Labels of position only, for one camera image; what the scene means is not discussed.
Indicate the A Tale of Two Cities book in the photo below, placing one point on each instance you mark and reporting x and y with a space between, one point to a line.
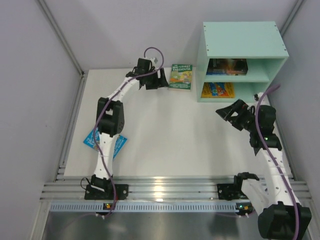
236 72

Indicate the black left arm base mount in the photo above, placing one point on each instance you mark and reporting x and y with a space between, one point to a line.
103 189

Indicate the aluminium rail frame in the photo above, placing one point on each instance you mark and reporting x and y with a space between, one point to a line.
177 149

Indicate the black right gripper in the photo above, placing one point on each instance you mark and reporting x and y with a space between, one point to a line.
238 118

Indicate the green Treehouse book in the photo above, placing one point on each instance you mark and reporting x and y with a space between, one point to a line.
181 77

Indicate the yellow 130-Storey Treehouse book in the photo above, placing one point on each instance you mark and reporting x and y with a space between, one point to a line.
218 90

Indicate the mint green shelf cabinet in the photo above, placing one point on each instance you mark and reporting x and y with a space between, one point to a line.
245 55

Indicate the grey slotted cable duct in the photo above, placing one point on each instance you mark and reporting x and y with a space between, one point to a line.
154 207

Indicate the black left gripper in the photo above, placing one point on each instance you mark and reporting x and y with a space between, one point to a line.
152 81

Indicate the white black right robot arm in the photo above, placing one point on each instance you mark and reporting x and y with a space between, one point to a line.
280 214

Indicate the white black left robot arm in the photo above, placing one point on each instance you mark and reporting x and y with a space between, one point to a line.
110 119

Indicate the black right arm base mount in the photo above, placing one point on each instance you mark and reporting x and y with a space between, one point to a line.
232 191

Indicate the blue Treehouse book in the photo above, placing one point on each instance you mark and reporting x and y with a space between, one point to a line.
119 144

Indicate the Animal Farm book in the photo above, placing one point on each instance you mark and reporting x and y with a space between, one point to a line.
216 73

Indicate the Three Days to See book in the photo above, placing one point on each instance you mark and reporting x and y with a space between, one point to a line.
225 64

